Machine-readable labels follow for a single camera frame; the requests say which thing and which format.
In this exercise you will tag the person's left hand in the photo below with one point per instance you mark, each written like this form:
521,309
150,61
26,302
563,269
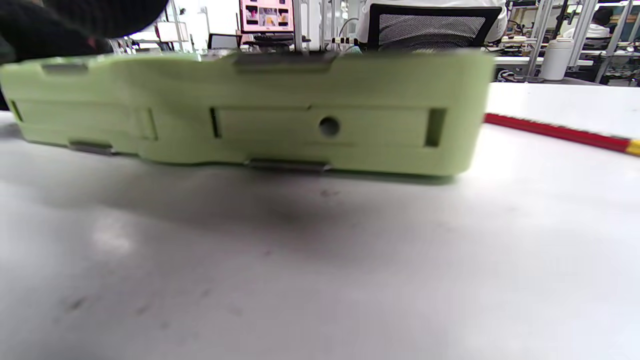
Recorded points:
30,35

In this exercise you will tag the person's right hand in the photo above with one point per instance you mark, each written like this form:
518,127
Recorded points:
100,15

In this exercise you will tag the green panda pencil case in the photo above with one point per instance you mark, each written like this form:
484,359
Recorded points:
250,110

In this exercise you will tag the red pencil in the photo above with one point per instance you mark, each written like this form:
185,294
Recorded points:
550,131

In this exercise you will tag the computer monitor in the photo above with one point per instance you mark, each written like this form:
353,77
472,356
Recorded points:
267,15

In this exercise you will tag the black mesh office chair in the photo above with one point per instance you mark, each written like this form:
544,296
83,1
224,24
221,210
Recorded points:
430,30

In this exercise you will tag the white cylinder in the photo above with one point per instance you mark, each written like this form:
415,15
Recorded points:
556,60

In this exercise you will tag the aluminium frame post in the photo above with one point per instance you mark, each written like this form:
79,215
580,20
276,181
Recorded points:
300,25

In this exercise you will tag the aluminium frame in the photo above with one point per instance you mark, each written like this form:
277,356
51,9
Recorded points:
539,40

